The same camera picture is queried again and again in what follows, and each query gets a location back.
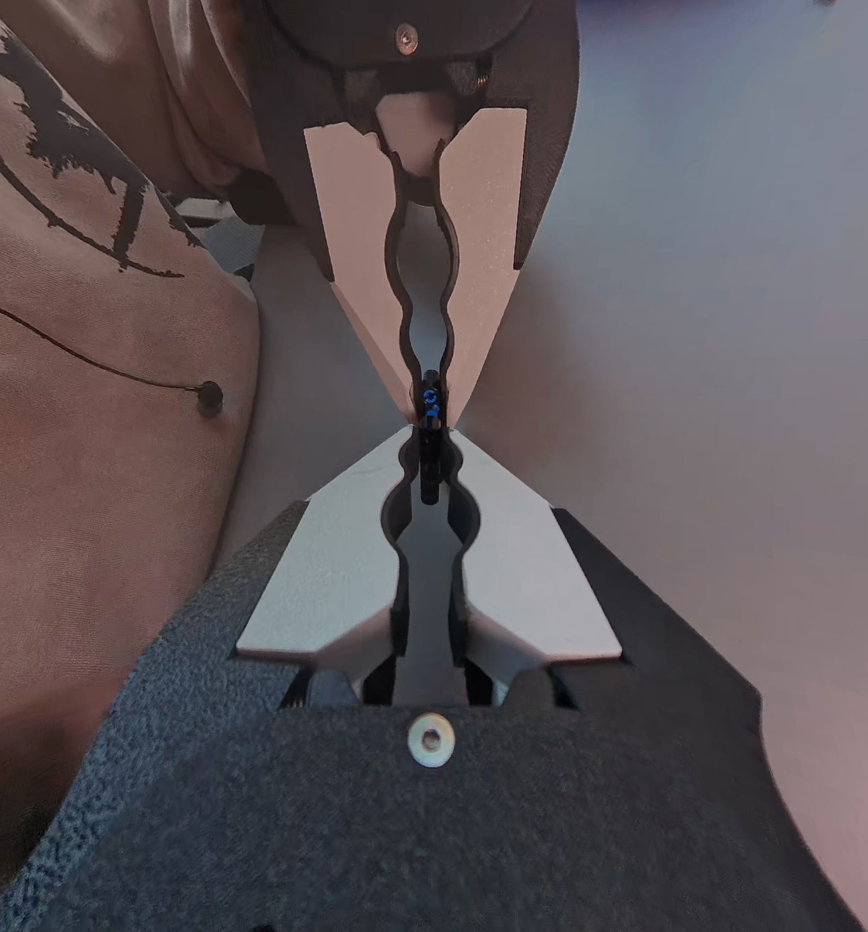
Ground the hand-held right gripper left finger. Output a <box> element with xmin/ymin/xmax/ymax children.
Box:
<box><xmin>236</xmin><ymin>426</ymin><xmax>417</xmax><ymax>683</ymax></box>

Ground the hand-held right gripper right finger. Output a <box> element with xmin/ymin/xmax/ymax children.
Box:
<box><xmin>445</xmin><ymin>428</ymin><xmax>623</xmax><ymax>690</ymax></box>

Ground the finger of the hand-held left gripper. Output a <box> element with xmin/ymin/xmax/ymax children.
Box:
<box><xmin>433</xmin><ymin>106</ymin><xmax>531</xmax><ymax>428</ymax></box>
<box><xmin>304</xmin><ymin>122</ymin><xmax>420</xmax><ymax>425</ymax></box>

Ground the black five hole beam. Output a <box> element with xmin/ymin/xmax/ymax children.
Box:
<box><xmin>417</xmin><ymin>368</ymin><xmax>447</xmax><ymax>505</ymax></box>

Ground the grey desk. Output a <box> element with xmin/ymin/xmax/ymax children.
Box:
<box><xmin>216</xmin><ymin>0</ymin><xmax>868</xmax><ymax>932</ymax></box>

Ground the black sweatshirt drawstring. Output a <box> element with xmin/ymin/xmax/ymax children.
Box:
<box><xmin>0</xmin><ymin>291</ymin><xmax>224</xmax><ymax>419</ymax></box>

